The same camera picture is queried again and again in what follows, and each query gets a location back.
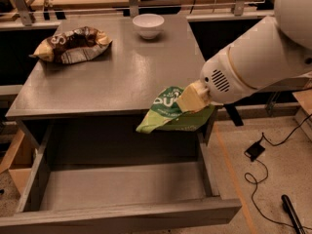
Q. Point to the cardboard box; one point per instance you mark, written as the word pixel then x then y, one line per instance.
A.
pixel 18 160

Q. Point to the black power adapter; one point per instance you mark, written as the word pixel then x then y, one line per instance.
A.
pixel 254 151

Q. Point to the black rod on floor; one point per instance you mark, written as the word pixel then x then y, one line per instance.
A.
pixel 288 207

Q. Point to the metal railing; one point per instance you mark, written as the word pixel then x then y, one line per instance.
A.
pixel 26 14

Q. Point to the green rice chip bag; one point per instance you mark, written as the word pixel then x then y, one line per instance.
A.
pixel 165 115

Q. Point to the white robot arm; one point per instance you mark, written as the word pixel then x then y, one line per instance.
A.
pixel 275 49

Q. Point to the white ceramic bowl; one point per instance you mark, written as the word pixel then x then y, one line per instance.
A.
pixel 148 26

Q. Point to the open grey top drawer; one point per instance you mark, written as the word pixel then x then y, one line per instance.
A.
pixel 87 183

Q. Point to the brown chip bag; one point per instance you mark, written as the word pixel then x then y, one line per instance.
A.
pixel 74 46

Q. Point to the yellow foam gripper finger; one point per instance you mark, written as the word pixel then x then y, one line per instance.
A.
pixel 194 97

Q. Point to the grey cabinet with top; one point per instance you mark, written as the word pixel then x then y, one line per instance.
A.
pixel 87 113

